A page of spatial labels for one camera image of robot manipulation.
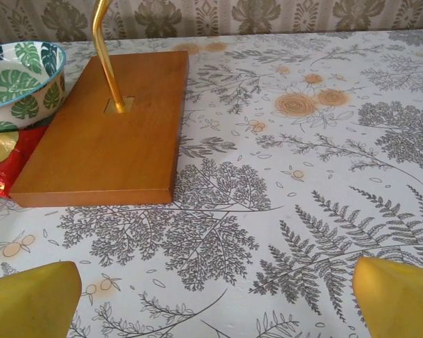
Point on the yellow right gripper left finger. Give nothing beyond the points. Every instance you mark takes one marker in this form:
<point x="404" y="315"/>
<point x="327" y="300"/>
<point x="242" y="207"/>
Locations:
<point x="28" y="303"/>

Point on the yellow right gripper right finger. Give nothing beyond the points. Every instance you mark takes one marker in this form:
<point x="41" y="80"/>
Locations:
<point x="398" y="303"/>

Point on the red snack packet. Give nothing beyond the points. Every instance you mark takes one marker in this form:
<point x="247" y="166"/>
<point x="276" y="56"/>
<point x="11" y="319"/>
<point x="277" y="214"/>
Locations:
<point x="7" y="172"/>

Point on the floral print tablecloth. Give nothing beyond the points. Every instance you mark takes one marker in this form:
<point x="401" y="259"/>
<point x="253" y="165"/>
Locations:
<point x="303" y="176"/>

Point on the leaf pattern ceramic bowl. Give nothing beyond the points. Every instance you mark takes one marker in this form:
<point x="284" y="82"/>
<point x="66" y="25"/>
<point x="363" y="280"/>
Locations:
<point x="14" y="88"/>

